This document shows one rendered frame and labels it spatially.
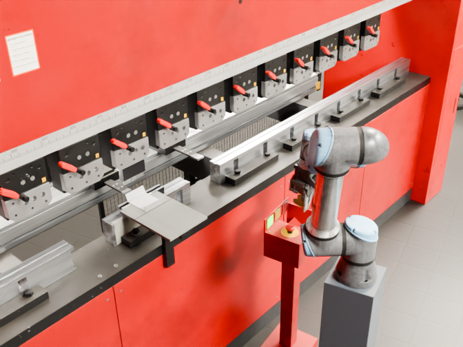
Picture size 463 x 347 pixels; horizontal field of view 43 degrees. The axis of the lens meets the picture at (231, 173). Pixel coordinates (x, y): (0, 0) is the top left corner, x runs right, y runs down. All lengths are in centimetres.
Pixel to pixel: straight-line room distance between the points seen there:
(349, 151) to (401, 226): 216
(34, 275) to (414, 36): 261
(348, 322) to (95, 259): 93
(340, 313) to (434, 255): 154
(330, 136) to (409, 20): 209
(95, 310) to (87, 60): 84
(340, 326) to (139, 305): 74
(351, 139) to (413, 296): 175
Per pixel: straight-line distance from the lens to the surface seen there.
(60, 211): 234
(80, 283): 208
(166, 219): 210
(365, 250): 209
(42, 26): 176
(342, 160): 177
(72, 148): 191
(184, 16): 210
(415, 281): 348
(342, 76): 409
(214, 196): 244
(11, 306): 201
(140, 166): 217
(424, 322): 325
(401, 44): 382
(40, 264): 204
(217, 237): 242
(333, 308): 224
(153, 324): 237
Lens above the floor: 219
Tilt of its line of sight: 30 degrees down
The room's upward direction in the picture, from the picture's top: 1 degrees counter-clockwise
